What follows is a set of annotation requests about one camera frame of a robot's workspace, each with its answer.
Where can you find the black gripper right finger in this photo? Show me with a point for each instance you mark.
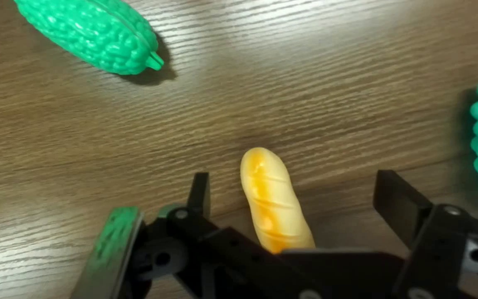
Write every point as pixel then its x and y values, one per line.
pixel 443 242

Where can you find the brown wooden table with shelf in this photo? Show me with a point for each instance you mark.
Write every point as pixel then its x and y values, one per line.
pixel 332 109

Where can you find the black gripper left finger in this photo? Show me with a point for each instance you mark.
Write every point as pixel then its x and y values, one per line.
pixel 156 254

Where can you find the green toy corn cob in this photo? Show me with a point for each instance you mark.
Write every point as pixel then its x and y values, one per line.
pixel 95 33

